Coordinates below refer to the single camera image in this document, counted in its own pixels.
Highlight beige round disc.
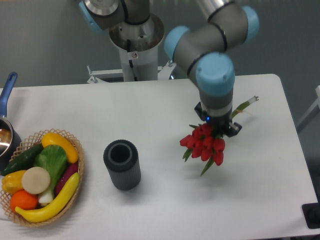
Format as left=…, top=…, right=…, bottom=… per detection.
left=21, top=166, right=51, bottom=195

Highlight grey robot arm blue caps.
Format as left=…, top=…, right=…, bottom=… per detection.
left=79, top=0, right=260, bottom=137

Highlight yellow bell pepper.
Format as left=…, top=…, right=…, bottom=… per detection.
left=1, top=170, right=26, bottom=195

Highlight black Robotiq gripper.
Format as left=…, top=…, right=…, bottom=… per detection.
left=194, top=101, right=243, bottom=137

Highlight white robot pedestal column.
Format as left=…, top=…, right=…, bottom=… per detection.
left=109, top=13, right=165, bottom=82

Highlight white furniture at right edge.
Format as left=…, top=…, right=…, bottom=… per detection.
left=296, top=85, right=320, bottom=134

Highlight green cucumber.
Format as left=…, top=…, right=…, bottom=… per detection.
left=0, top=144, right=44, bottom=176

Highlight yellow banana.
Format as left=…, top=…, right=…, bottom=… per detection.
left=15, top=172, right=80, bottom=223

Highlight black device at table edge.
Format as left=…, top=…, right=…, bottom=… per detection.
left=301, top=202, right=320, bottom=229

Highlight green bok choy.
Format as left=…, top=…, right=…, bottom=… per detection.
left=33, top=145, right=68, bottom=206

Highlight purple sweet potato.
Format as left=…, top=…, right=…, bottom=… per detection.
left=54, top=163, right=78, bottom=196

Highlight black cable on pedestal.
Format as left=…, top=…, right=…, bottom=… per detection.
left=126, top=39, right=138, bottom=82

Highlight blue handled steel saucepan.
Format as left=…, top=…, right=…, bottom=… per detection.
left=0, top=72, right=21, bottom=171

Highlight yellow squash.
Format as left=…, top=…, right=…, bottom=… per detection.
left=41, top=132, right=79, bottom=164

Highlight orange fruit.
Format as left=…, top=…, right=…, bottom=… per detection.
left=10, top=190, right=38, bottom=213

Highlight white metal base frame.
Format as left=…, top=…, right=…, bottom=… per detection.
left=86, top=60, right=177, bottom=84

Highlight dark grey ribbed vase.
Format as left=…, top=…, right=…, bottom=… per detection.
left=103, top=139, right=141, bottom=191

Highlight red tulip bouquet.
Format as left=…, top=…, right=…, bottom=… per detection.
left=179, top=95, right=260, bottom=177

